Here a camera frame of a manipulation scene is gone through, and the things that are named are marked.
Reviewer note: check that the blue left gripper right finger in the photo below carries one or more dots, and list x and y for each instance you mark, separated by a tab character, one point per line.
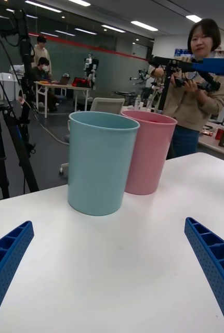
218	262

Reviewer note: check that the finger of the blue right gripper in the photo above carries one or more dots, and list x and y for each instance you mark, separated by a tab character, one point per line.
218	66

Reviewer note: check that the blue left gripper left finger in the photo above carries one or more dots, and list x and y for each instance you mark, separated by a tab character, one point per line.
5	268

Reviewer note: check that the black handheld control rig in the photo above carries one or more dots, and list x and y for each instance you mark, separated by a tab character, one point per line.
169	62

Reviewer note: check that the person's left hand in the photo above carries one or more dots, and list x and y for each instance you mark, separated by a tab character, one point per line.
193	86

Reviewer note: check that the person's right hand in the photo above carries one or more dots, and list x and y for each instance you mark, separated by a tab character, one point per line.
158	72

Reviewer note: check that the person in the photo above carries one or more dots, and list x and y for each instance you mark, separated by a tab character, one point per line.
42	75
189	112
40	53

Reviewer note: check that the ceiling light panel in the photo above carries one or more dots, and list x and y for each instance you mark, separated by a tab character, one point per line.
113	28
193	18
42	6
144	25

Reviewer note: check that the red can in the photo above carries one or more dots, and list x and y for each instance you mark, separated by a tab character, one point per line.
218	134

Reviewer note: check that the white side table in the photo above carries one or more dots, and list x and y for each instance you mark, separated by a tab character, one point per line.
213	148

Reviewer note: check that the pink plastic bin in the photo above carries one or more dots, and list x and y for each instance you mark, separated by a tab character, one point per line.
153	156

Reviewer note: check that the white office chair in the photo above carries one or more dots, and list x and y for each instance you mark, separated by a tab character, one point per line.
106	104

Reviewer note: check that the small white humanoid robot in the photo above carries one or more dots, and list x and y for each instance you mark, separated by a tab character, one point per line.
91	67

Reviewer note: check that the pale blue plastic bin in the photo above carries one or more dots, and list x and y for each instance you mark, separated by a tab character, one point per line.
98	169

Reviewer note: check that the red and black case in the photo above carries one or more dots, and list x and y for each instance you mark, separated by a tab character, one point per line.
80	82

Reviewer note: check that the laptop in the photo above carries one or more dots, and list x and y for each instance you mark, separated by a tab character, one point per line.
64	79

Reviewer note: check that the white folding table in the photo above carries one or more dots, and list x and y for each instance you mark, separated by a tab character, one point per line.
65	86

